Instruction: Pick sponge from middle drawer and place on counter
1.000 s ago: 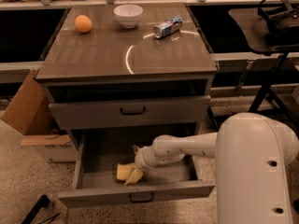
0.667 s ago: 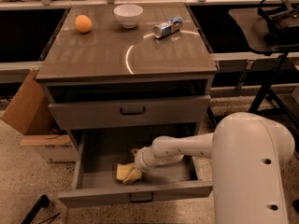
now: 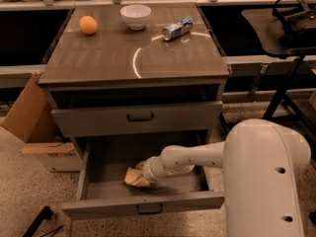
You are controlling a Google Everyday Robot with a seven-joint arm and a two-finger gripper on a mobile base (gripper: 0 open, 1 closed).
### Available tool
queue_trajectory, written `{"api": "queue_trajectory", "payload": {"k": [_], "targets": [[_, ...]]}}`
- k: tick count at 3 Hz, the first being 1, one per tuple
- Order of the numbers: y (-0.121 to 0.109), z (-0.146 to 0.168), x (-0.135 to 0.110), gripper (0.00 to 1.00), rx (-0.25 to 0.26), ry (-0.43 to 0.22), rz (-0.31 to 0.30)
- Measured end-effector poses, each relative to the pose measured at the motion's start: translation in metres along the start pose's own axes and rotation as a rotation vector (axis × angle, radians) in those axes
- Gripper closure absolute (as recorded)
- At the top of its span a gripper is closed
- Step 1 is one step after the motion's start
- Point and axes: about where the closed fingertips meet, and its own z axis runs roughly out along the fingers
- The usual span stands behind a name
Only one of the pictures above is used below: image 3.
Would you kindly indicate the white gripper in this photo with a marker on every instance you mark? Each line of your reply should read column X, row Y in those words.
column 150, row 170

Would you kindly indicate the yellow sponge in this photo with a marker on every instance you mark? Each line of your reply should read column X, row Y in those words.
column 133, row 177

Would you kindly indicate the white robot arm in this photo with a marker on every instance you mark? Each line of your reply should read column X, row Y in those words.
column 259, row 159

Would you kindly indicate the open middle drawer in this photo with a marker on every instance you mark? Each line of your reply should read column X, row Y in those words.
column 103, row 193

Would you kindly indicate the closed upper grey drawer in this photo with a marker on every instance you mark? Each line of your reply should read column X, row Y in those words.
column 137, row 119

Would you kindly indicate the grey drawer cabinet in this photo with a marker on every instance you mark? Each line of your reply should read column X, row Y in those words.
column 117, row 66

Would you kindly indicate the white labelled cardboard box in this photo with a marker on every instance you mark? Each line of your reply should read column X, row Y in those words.
column 55, row 156

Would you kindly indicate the black bar on floor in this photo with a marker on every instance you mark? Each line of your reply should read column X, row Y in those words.
column 44, row 214

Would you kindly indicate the brown cardboard box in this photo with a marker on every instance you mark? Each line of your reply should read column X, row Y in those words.
column 30, row 117

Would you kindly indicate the white bowl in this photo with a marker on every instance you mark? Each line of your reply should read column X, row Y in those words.
column 135, row 16

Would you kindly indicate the orange fruit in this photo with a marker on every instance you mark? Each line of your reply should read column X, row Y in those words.
column 88, row 25

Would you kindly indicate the black shoe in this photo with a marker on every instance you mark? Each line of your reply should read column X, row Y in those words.
column 312, row 217

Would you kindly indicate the black side table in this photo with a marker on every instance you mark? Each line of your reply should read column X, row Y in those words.
column 276, row 43

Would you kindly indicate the black headset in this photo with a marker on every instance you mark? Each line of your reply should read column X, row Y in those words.
column 298, row 23

